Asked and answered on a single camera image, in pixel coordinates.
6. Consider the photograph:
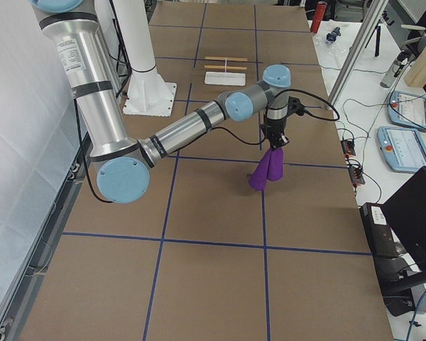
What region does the black box device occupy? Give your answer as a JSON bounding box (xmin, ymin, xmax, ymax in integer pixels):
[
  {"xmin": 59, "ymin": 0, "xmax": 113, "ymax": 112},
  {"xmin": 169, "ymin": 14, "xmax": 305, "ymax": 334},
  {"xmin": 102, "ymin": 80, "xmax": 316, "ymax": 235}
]
[{"xmin": 359, "ymin": 202, "xmax": 407, "ymax": 259}]

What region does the black laptop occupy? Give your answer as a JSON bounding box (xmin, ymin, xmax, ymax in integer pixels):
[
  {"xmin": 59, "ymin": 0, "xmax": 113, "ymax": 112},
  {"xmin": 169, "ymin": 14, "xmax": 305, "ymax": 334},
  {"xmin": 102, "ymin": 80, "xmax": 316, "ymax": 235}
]
[{"xmin": 381, "ymin": 166, "xmax": 426, "ymax": 269}]

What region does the red cylinder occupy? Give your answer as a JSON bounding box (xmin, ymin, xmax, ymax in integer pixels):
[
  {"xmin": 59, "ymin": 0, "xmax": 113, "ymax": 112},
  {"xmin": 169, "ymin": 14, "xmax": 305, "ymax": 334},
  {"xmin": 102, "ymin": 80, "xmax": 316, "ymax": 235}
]
[{"xmin": 310, "ymin": 1, "xmax": 327, "ymax": 34}]

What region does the near blue teach pendant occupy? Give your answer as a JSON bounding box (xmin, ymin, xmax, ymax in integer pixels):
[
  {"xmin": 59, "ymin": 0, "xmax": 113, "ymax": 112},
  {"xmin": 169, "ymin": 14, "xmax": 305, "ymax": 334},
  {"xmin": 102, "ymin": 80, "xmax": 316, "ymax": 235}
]
[{"xmin": 377, "ymin": 126, "xmax": 426, "ymax": 173}]

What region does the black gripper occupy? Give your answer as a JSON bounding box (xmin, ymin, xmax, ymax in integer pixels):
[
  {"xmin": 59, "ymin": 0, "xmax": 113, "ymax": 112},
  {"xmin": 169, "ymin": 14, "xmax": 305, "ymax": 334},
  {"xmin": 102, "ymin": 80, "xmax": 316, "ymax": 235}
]
[{"xmin": 262, "ymin": 117, "xmax": 290, "ymax": 148}]

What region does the blue teach pendant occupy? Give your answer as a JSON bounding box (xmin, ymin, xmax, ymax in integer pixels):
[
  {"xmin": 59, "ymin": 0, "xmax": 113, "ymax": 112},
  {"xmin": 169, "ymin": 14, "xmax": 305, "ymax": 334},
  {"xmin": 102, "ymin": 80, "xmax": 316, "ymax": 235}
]
[
  {"xmin": 388, "ymin": 91, "xmax": 426, "ymax": 131},
  {"xmin": 377, "ymin": 126, "xmax": 426, "ymax": 173}
]

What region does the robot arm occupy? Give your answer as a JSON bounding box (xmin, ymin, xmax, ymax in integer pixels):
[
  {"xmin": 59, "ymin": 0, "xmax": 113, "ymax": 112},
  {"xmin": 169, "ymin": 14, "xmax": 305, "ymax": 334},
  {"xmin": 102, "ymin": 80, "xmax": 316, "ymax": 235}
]
[{"xmin": 32, "ymin": 1, "xmax": 291, "ymax": 203}]

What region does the taller wooden rack rod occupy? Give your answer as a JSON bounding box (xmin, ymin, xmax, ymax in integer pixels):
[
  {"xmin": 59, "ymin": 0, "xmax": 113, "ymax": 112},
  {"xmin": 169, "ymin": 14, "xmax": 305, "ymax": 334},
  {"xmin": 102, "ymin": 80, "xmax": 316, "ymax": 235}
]
[{"xmin": 204, "ymin": 56, "xmax": 248, "ymax": 63}]

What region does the far blue teach pendant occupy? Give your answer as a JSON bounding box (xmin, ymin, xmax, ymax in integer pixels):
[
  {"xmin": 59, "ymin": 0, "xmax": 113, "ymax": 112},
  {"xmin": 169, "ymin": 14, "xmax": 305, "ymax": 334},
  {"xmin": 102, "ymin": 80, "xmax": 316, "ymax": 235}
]
[{"xmin": 388, "ymin": 91, "xmax": 426, "ymax": 131}]

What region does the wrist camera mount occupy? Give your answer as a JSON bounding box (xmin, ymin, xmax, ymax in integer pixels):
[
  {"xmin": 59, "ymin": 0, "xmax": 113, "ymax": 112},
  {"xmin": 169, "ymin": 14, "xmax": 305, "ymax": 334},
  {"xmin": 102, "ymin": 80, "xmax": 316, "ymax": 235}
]
[{"xmin": 287, "ymin": 97, "xmax": 305, "ymax": 117}]

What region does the purple towel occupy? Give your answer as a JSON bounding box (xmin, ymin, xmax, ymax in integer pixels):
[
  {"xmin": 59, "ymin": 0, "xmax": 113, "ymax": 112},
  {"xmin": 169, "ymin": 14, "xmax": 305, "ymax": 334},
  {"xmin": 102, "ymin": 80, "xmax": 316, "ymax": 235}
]
[{"xmin": 248, "ymin": 148, "xmax": 284, "ymax": 191}]

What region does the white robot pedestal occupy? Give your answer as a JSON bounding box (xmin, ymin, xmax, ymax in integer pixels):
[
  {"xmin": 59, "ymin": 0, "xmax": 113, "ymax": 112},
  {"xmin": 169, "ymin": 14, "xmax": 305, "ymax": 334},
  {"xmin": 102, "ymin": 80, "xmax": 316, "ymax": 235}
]
[{"xmin": 111, "ymin": 1, "xmax": 177, "ymax": 117}]

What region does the shorter wooden rack rod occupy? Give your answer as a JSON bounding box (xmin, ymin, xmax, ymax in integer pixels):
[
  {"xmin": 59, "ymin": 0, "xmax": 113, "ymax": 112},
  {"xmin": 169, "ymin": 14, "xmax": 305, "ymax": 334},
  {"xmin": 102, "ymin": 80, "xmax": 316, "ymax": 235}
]
[{"xmin": 204, "ymin": 65, "xmax": 248, "ymax": 72}]

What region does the aluminium frame post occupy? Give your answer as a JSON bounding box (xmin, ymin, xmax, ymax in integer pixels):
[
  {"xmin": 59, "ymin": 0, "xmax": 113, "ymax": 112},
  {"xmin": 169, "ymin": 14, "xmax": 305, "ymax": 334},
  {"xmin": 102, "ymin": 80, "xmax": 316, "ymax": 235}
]
[{"xmin": 325, "ymin": 0, "xmax": 388, "ymax": 109}]

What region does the white towel rack base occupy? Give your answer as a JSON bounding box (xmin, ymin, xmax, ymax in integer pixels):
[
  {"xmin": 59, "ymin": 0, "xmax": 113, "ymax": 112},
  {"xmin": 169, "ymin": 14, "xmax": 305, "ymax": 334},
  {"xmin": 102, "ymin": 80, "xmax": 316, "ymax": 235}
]
[{"xmin": 204, "ymin": 71, "xmax": 246, "ymax": 87}]

